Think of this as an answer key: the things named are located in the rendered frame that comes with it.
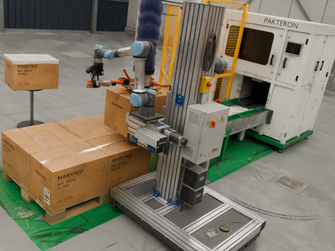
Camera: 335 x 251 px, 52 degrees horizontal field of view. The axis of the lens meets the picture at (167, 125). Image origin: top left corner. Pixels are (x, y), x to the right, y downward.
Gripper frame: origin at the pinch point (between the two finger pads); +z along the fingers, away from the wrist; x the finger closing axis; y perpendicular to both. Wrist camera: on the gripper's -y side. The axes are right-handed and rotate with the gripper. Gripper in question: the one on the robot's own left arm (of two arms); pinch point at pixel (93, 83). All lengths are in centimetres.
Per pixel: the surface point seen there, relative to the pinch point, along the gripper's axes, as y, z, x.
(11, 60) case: 2, 21, 182
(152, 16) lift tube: 53, -65, -10
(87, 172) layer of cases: -16, 77, -24
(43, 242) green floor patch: -67, 120, -42
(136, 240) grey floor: -3, 120, -86
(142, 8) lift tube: 48, -71, 0
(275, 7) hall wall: 945, -102, 337
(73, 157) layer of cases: -23, 66, -9
